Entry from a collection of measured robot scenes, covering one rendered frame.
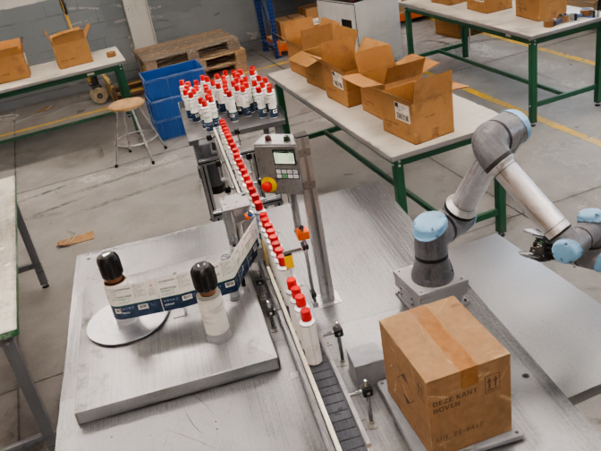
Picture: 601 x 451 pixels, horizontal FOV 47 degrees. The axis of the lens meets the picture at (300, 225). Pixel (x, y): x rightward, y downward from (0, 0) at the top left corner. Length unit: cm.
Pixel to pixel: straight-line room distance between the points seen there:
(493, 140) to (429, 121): 188
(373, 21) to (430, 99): 390
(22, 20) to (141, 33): 146
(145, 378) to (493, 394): 113
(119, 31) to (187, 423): 789
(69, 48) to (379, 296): 550
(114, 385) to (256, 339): 49
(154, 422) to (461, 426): 95
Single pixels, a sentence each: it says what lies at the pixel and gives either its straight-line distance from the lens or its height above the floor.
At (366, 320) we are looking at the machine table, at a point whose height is 83.
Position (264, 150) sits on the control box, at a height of 145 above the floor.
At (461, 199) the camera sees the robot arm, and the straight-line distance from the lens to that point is 243.
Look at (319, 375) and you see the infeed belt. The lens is 224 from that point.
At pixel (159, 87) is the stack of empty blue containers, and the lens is 704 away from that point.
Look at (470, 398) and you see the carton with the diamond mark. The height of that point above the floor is 102.
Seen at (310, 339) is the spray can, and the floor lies 99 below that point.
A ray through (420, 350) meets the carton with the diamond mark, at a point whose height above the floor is 112.
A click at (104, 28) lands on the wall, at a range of 972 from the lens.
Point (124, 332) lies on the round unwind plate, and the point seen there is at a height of 89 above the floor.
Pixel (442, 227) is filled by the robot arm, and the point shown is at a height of 115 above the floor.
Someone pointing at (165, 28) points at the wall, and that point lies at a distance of 983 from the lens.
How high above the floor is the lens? 232
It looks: 28 degrees down
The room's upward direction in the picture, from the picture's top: 10 degrees counter-clockwise
